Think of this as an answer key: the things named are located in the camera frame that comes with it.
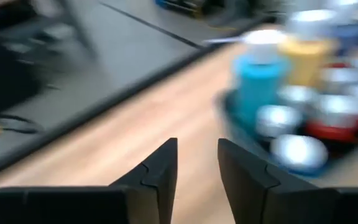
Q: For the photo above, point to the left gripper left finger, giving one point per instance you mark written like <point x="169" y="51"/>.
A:
<point x="154" y="186"/>

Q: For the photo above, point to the small black paint bottle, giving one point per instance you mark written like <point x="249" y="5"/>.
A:
<point x="278" y="119"/>

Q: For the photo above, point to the grey-teal plastic bin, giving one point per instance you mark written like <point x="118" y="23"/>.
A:
<point x="244" y="137"/>

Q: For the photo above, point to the small turquoise paint bottle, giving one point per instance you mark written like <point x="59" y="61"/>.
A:
<point x="340" y="77"/>

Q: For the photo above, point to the large teal paint bottle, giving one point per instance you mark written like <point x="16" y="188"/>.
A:
<point x="259" y="87"/>

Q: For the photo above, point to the large yellow paint bottle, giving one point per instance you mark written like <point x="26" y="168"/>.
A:
<point x="306" y="62"/>

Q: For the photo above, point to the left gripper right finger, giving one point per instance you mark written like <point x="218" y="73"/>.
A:
<point x="253" y="193"/>

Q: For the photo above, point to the small dark blue paint bottle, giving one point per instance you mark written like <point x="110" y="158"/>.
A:
<point x="298" y="152"/>

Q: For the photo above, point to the large purple paint bottle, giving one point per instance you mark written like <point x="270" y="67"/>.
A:
<point x="353" y="34"/>

